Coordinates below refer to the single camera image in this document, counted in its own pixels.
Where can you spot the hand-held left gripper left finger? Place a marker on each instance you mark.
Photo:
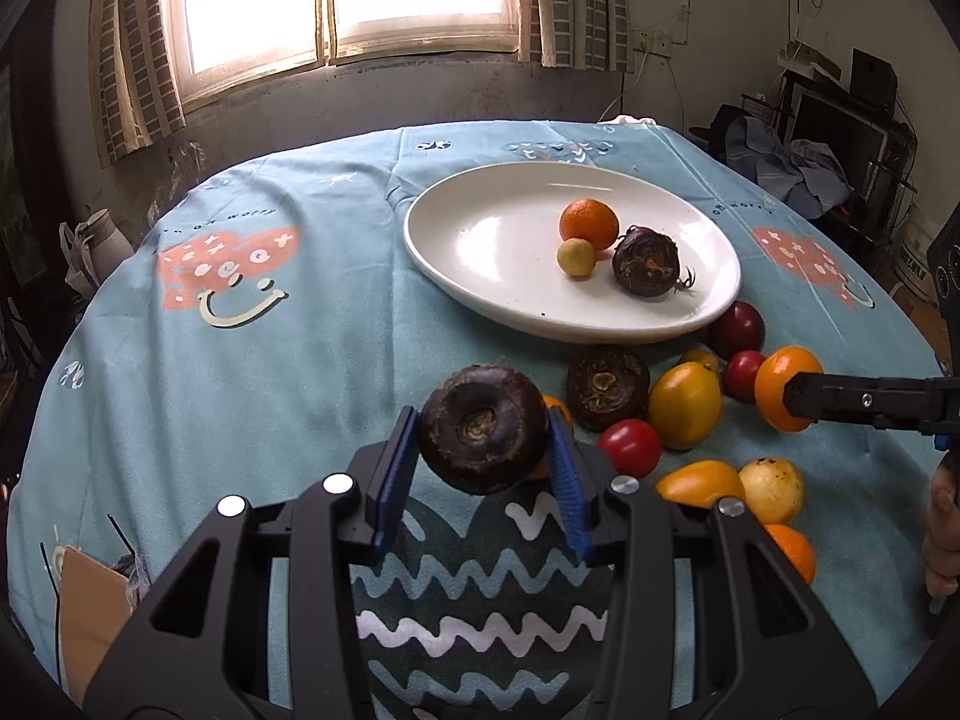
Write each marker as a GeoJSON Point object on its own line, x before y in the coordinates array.
{"type": "Point", "coordinates": [390, 495]}

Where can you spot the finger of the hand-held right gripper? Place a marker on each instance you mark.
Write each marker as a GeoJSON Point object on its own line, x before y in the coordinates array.
{"type": "Point", "coordinates": [862, 401]}

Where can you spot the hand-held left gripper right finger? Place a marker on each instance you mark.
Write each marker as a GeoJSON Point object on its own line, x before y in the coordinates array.
{"type": "Point", "coordinates": [571, 495]}

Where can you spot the small red tomato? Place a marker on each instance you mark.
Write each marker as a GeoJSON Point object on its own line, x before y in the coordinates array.
{"type": "Point", "coordinates": [742, 375]}
{"type": "Point", "coordinates": [628, 448]}

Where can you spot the orange tomato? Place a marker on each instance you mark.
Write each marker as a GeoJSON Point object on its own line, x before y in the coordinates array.
{"type": "Point", "coordinates": [772, 371]}
{"type": "Point", "coordinates": [562, 414]}

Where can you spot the dark purple water chestnut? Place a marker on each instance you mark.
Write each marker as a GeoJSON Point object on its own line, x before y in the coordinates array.
{"type": "Point", "coordinates": [607, 390]}
{"type": "Point", "coordinates": [480, 427]}

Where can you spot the pale yellow round fruit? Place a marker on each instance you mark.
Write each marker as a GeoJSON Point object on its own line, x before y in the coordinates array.
{"type": "Point", "coordinates": [772, 491]}

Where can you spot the yellow-orange tomato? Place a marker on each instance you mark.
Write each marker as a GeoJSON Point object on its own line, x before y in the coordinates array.
{"type": "Point", "coordinates": [701, 484]}

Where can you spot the dark red plum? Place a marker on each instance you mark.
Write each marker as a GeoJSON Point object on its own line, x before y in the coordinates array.
{"type": "Point", "coordinates": [739, 328]}

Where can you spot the large yellow tomato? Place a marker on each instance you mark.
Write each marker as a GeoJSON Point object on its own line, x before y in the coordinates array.
{"type": "Point", "coordinates": [684, 405]}

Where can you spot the orange tangerine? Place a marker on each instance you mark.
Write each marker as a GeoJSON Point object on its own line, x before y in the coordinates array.
{"type": "Point", "coordinates": [589, 221]}
{"type": "Point", "coordinates": [795, 551]}

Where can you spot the small yellow-green fruit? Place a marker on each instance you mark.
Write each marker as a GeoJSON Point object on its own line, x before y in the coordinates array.
{"type": "Point", "coordinates": [576, 258]}
{"type": "Point", "coordinates": [701, 358]}

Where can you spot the white oval plate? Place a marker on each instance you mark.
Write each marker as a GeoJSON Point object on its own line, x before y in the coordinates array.
{"type": "Point", "coordinates": [487, 240]}

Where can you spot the person's right hand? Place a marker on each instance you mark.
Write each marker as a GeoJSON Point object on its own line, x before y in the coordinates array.
{"type": "Point", "coordinates": [943, 532]}

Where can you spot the white bucket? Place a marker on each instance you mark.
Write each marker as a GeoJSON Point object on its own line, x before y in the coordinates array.
{"type": "Point", "coordinates": [919, 255]}

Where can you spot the light blue printed tablecloth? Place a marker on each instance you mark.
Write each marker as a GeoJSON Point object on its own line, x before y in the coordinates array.
{"type": "Point", "coordinates": [300, 390]}

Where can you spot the pile of blue-grey clothes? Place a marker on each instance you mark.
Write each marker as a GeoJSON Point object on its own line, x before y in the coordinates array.
{"type": "Point", "coordinates": [795, 161]}

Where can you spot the black monitor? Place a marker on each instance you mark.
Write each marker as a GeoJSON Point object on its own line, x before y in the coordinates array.
{"type": "Point", "coordinates": [832, 120]}

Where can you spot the black speaker box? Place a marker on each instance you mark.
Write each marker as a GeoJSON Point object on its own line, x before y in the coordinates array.
{"type": "Point", "coordinates": [874, 79]}

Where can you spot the dark water chestnut with sprout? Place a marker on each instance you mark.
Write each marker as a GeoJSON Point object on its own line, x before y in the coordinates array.
{"type": "Point", "coordinates": [643, 262]}

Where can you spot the black hat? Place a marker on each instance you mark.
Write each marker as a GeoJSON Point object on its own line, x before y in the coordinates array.
{"type": "Point", "coordinates": [712, 131]}

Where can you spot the cardboard box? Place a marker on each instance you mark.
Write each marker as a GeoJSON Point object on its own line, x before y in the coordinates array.
{"type": "Point", "coordinates": [86, 622]}

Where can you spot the white cloth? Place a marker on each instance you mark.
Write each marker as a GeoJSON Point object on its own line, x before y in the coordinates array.
{"type": "Point", "coordinates": [626, 120]}

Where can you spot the white jug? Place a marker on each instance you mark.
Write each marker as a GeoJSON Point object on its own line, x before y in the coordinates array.
{"type": "Point", "coordinates": [105, 244]}

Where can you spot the checked curtain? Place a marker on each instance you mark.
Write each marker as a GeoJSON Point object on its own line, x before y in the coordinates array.
{"type": "Point", "coordinates": [577, 0]}
{"type": "Point", "coordinates": [135, 52]}

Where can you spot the dark framed picture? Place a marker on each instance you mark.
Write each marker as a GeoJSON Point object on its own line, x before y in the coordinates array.
{"type": "Point", "coordinates": [15, 180]}

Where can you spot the window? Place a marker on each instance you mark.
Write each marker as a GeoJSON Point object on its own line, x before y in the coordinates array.
{"type": "Point", "coordinates": [337, 0]}

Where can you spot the wall socket strip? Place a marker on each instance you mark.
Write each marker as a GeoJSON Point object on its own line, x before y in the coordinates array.
{"type": "Point", "coordinates": [652, 41]}

